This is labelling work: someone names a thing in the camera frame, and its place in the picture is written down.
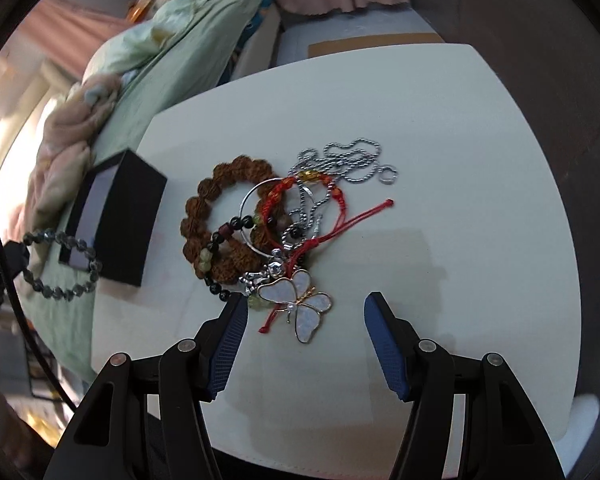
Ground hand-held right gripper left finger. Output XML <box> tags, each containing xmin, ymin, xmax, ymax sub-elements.
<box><xmin>42</xmin><ymin>291</ymin><xmax>251</xmax><ymax>480</ymax></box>

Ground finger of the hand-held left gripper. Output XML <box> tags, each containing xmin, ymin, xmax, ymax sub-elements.
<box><xmin>0</xmin><ymin>241</ymin><xmax>30</xmax><ymax>317</ymax></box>

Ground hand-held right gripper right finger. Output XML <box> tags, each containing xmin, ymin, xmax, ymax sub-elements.
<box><xmin>364</xmin><ymin>291</ymin><xmax>566</xmax><ymax>480</ymax></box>

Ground grey bead bracelet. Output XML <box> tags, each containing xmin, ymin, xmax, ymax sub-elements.
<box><xmin>21</xmin><ymin>228</ymin><xmax>103</xmax><ymax>303</ymax></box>

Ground butterfly pendant necklace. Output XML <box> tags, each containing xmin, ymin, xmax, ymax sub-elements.
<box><xmin>240</xmin><ymin>247</ymin><xmax>333</xmax><ymax>345</ymax></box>

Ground black and green bead bracelet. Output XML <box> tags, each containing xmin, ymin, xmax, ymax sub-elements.
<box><xmin>199</xmin><ymin>214</ymin><xmax>306</xmax><ymax>311</ymax></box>

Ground thin silver hoop bangle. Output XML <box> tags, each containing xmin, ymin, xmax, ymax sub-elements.
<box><xmin>239</xmin><ymin>179</ymin><xmax>311</xmax><ymax>257</ymax></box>

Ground black jewelry box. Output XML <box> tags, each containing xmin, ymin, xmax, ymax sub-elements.
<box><xmin>58</xmin><ymin>149</ymin><xmax>168</xmax><ymax>288</ymax></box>

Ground brown seed bead bracelet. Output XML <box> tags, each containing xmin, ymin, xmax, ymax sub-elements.
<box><xmin>180</xmin><ymin>156</ymin><xmax>281</xmax><ymax>285</ymax></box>

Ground red cord bracelet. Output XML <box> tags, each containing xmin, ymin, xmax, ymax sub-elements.
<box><xmin>257</xmin><ymin>172</ymin><xmax>396</xmax><ymax>335</ymax></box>

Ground silver ball chain necklace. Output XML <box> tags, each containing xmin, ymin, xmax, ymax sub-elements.
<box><xmin>282</xmin><ymin>136</ymin><xmax>383</xmax><ymax>241</ymax></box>

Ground pink fleece blanket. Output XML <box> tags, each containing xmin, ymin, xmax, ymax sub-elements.
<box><xmin>27</xmin><ymin>74</ymin><xmax>127</xmax><ymax>233</ymax></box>

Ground green bed with bedding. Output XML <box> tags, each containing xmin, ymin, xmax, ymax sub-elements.
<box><xmin>22</xmin><ymin>35</ymin><xmax>243</xmax><ymax>383</ymax></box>

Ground brown cardboard sheet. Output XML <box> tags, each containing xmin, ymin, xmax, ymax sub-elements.
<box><xmin>307</xmin><ymin>32</ymin><xmax>443</xmax><ymax>59</ymax></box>

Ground beige bed base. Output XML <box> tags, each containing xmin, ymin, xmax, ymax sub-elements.
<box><xmin>229</xmin><ymin>4</ymin><xmax>287</xmax><ymax>82</ymax></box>

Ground light green duvet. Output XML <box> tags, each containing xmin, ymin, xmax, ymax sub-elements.
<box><xmin>82</xmin><ymin>0</ymin><xmax>272</xmax><ymax>92</ymax></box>

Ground black cable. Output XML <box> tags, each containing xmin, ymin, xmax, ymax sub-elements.
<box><xmin>0</xmin><ymin>204</ymin><xmax>81</xmax><ymax>413</ymax></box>

